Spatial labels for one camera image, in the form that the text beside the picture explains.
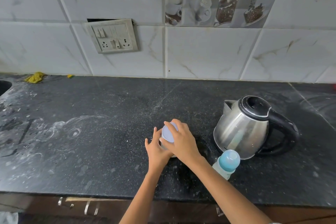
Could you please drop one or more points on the person's right hand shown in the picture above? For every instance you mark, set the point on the person's right hand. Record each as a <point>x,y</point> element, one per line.
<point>183,143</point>

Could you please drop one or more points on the person's left hand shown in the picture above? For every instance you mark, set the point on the person's left hand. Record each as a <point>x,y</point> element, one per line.
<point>156,157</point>

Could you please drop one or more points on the person's left fingers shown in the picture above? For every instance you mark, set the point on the person's left fingers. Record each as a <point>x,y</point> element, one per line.
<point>154,139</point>

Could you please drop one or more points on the person's right thumb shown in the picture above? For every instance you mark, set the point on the person's right thumb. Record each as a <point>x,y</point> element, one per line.
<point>165,143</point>

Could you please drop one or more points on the small jar with lavender lid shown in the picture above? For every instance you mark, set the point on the small jar with lavender lid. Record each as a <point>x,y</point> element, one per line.
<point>168,134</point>

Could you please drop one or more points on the person's left forearm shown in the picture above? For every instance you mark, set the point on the person's left forearm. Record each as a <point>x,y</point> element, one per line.
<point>143,197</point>

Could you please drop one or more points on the person's right forearm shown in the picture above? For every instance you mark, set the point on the person's right forearm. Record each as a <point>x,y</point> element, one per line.
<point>225,192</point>

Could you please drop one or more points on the baby bottle with blue cap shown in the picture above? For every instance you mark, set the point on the baby bottle with blue cap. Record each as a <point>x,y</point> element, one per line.
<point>227,162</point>

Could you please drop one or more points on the stainless steel electric kettle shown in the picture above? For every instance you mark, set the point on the stainless steel electric kettle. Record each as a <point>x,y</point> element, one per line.
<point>241,129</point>

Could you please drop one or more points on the brown wooden cabinet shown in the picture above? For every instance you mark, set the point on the brown wooden cabinet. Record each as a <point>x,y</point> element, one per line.
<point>47,205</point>

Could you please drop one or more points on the yellow crumpled cloth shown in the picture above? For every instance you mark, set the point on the yellow crumpled cloth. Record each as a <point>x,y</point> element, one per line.
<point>34,77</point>

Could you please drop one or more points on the kitchen sink basin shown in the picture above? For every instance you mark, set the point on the kitchen sink basin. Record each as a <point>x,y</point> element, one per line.
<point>4,86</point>

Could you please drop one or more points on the white cloth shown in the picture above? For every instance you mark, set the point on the white cloth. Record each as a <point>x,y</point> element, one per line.
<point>7,218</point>

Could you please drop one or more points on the white wall switch socket panel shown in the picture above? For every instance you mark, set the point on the white wall switch socket panel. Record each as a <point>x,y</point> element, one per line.
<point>112,36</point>

